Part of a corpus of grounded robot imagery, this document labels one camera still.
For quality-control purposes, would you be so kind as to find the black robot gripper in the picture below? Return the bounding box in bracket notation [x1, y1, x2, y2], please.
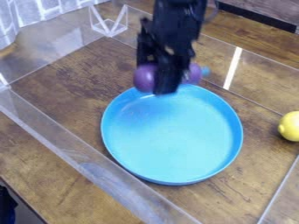
[136, 0, 208, 95]

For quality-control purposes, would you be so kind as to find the yellow lemon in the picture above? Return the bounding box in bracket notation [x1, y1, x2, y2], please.
[278, 111, 299, 142]

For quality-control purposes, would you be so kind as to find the blue round tray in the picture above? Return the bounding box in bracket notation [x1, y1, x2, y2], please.
[100, 85, 243, 186]

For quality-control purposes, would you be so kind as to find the purple toy eggplant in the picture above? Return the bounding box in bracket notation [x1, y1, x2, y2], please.
[134, 63, 211, 93]

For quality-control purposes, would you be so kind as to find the clear acrylic enclosure wall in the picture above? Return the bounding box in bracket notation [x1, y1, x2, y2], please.
[0, 3, 299, 224]

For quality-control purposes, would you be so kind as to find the white patterned curtain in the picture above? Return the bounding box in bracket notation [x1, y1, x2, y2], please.
[0, 0, 110, 50]

